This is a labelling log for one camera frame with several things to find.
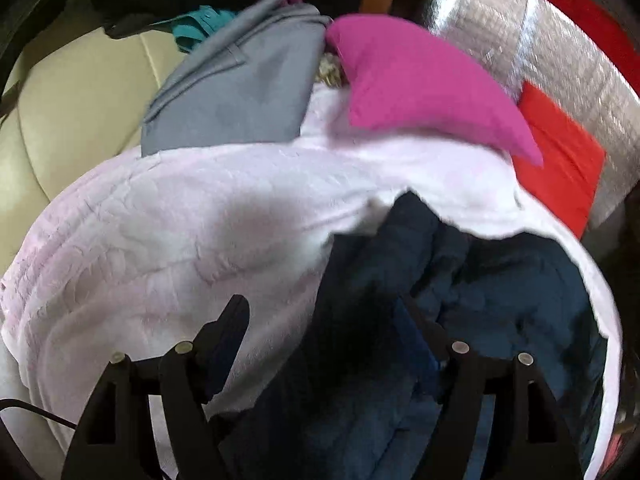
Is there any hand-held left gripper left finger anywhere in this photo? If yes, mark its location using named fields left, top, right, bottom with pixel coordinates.
left=62, top=294, right=251, bottom=480

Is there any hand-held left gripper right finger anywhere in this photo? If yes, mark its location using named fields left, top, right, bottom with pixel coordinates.
left=395, top=295, right=583, bottom=480

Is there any navy blue coat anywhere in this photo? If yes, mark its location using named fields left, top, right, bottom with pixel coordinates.
left=207, top=191, right=608, bottom=480

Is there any white fleece blanket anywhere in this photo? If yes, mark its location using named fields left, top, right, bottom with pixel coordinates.
left=0, top=82, right=623, bottom=480

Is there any red pillow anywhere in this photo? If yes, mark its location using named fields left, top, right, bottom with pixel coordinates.
left=510, top=81, right=607, bottom=240

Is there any magenta pillow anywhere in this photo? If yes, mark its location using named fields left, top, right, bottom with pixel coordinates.
left=325, top=14, right=545, bottom=167

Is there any grey garment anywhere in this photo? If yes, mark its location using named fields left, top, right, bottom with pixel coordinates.
left=140, top=0, right=333, bottom=158

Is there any cream leather sofa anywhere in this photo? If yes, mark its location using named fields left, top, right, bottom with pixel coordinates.
left=0, top=0, right=191, bottom=276

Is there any silver foil insulation panel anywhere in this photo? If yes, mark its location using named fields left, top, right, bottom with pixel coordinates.
left=425, top=0, right=640, bottom=228

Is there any teal garment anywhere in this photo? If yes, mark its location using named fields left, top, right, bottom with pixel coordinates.
left=155, top=6, right=240, bottom=55

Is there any black garment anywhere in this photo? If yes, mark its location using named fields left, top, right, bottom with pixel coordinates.
left=85, top=0, right=261, bottom=40

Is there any red blanket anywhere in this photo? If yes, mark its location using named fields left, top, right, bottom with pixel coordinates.
left=510, top=0, right=640, bottom=96

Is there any black cable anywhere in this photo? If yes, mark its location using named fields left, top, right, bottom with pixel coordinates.
left=0, top=398, right=78, bottom=431

